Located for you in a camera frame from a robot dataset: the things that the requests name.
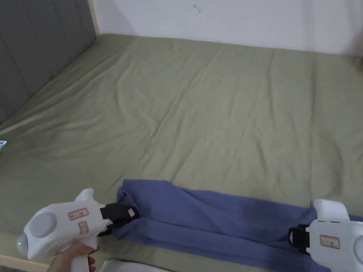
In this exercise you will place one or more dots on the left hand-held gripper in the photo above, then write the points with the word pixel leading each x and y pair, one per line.
pixel 56 223

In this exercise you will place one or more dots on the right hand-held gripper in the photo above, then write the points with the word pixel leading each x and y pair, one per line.
pixel 331 240

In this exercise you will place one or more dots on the blue garment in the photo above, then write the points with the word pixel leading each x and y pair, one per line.
pixel 198 216

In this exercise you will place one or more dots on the person's left hand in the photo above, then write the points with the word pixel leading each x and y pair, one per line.
pixel 63 259

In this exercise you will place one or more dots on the white plastic item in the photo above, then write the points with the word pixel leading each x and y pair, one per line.
pixel 127 267

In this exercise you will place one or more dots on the bed with pale green sheet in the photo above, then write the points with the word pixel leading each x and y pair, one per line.
pixel 198 113

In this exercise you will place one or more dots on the phone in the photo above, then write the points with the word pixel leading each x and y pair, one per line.
pixel 2 145

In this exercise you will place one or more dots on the grey padded headboard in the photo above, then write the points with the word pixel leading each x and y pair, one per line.
pixel 37 42

